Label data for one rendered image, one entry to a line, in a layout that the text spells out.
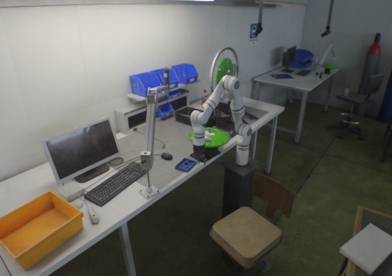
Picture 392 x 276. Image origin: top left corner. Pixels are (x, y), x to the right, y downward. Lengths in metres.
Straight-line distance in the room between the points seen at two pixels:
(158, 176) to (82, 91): 0.94
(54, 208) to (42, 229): 0.16
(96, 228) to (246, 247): 0.89
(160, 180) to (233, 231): 0.59
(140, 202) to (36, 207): 0.57
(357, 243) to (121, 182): 1.34
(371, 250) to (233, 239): 0.79
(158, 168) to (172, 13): 1.59
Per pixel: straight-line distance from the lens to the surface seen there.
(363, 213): 1.66
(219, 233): 1.81
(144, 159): 1.51
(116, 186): 1.73
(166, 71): 2.06
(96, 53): 2.25
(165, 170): 1.85
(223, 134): 1.95
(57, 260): 1.44
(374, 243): 1.48
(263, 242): 1.81
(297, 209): 3.07
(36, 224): 1.66
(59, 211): 1.69
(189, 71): 2.89
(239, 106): 1.73
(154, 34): 2.61
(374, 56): 5.84
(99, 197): 1.67
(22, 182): 2.07
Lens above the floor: 1.95
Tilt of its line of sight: 25 degrees down
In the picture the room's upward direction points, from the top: straight up
